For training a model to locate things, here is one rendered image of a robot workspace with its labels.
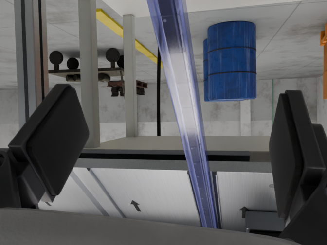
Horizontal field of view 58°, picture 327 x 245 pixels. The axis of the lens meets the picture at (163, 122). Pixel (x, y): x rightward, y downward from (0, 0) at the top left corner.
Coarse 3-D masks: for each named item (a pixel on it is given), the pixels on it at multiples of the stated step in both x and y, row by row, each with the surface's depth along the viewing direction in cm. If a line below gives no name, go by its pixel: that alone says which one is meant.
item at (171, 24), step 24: (168, 0) 11; (168, 24) 12; (168, 48) 13; (192, 48) 14; (168, 72) 14; (192, 72) 14; (192, 96) 15; (192, 120) 17; (192, 144) 19; (192, 168) 21; (216, 216) 29
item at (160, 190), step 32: (96, 160) 26; (128, 160) 26; (160, 160) 25; (224, 160) 30; (64, 192) 31; (96, 192) 30; (128, 192) 29; (160, 192) 28; (192, 192) 26; (224, 192) 26; (256, 192) 25; (192, 224) 33; (224, 224) 32
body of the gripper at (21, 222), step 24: (0, 216) 7; (24, 216) 7; (48, 216) 7; (72, 216) 7; (96, 216) 7; (0, 240) 7; (24, 240) 7; (48, 240) 7; (72, 240) 6; (96, 240) 6; (120, 240) 6; (144, 240) 6; (168, 240) 6; (192, 240) 6; (216, 240) 6; (240, 240) 6; (264, 240) 6; (288, 240) 7
